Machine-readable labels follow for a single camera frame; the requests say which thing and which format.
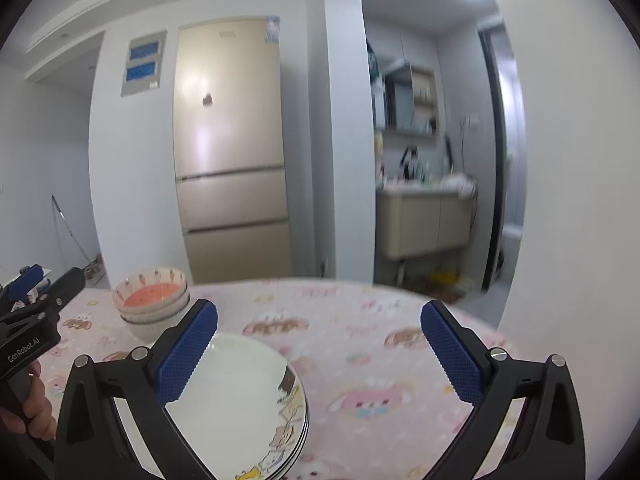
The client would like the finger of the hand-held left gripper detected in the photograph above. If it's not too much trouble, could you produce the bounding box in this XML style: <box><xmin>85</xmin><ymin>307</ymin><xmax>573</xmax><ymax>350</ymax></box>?
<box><xmin>0</xmin><ymin>267</ymin><xmax>86</xmax><ymax>333</ymax></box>
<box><xmin>0</xmin><ymin>263</ymin><xmax>45</xmax><ymax>311</ymax></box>

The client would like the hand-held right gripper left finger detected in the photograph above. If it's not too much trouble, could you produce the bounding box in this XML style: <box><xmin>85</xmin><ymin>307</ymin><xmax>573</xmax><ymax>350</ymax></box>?
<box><xmin>54</xmin><ymin>298</ymin><xmax>219</xmax><ymax>480</ymax></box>

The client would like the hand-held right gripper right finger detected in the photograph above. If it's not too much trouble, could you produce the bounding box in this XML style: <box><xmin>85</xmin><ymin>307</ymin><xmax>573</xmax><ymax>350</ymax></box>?
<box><xmin>420</xmin><ymin>300</ymin><xmax>587</xmax><ymax>480</ymax></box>

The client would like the pink carrot print bowl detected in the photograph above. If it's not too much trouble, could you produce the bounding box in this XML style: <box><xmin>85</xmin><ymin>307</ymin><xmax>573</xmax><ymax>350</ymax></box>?
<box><xmin>112</xmin><ymin>267</ymin><xmax>189</xmax><ymax>318</ymax></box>
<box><xmin>120</xmin><ymin>296</ymin><xmax>192</xmax><ymax>343</ymax></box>

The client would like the person's left hand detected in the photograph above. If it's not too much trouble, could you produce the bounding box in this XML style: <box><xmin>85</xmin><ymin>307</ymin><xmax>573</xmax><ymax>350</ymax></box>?
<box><xmin>22</xmin><ymin>360</ymin><xmax>59</xmax><ymax>442</ymax></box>

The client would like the brown doormat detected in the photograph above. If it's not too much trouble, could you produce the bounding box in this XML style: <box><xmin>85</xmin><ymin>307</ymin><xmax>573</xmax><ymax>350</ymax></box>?
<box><xmin>412</xmin><ymin>272</ymin><xmax>478</xmax><ymax>303</ymax></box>

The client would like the pink printed tablecloth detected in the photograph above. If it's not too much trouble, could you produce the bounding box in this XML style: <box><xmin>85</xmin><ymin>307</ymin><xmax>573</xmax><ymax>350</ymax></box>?
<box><xmin>35</xmin><ymin>279</ymin><xmax>533</xmax><ymax>480</ymax></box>

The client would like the beige vanity cabinet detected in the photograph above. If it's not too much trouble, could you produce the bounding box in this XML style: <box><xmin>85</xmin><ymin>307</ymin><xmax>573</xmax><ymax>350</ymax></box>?
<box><xmin>375</xmin><ymin>187</ymin><xmax>476</xmax><ymax>262</ymax></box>

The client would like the group of toiletry bottles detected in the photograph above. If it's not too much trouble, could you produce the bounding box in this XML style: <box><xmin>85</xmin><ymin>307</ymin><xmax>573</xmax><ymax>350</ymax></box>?
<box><xmin>397</xmin><ymin>135</ymin><xmax>456</xmax><ymax>183</ymax></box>

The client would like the beige refrigerator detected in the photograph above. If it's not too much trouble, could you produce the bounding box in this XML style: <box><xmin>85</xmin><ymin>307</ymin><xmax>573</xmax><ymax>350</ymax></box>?
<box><xmin>172</xmin><ymin>16</ymin><xmax>294</xmax><ymax>286</ymax></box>

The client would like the grey electrical panel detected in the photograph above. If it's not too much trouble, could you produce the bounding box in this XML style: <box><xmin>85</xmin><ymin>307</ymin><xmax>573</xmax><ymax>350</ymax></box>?
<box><xmin>121</xmin><ymin>30</ymin><xmax>168</xmax><ymax>98</ymax></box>

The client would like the mirror wall cabinet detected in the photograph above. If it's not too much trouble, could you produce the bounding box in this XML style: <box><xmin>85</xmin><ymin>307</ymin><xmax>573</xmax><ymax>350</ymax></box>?
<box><xmin>382</xmin><ymin>62</ymin><xmax>439</xmax><ymax>136</ymax></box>

